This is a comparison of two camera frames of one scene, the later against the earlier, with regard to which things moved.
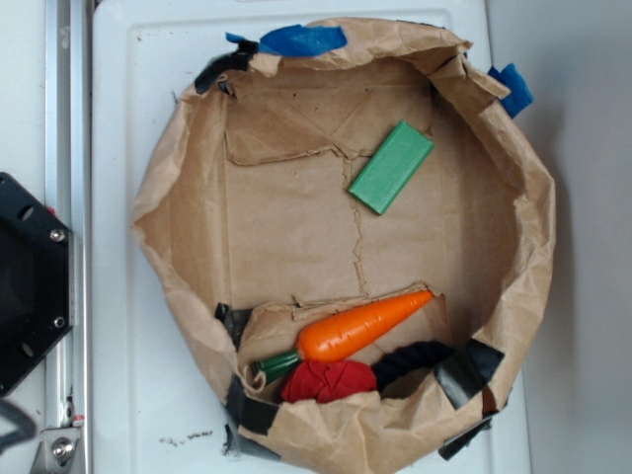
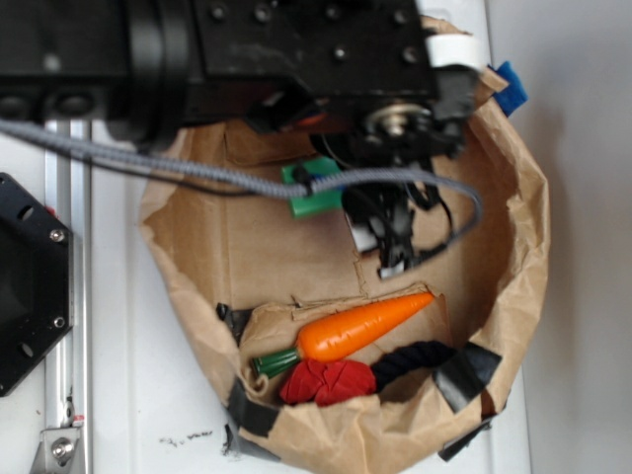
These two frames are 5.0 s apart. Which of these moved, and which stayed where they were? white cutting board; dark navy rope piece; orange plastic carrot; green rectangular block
Moved: green rectangular block
Stayed: white cutting board; orange plastic carrot; dark navy rope piece
